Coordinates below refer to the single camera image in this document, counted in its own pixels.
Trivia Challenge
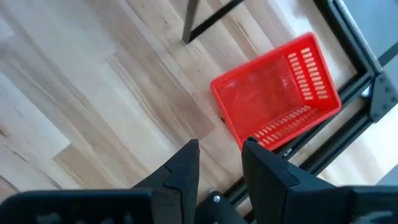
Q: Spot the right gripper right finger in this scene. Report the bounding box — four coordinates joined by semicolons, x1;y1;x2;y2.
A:
241;136;398;224

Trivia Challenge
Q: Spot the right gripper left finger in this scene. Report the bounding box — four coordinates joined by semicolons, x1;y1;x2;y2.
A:
0;139;200;224

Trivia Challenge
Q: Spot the red plastic slotted basket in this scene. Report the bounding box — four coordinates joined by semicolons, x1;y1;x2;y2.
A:
210;32;342;152

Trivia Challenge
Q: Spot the black aluminium table frame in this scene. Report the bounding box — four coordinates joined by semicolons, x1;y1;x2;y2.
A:
223;0;398;212

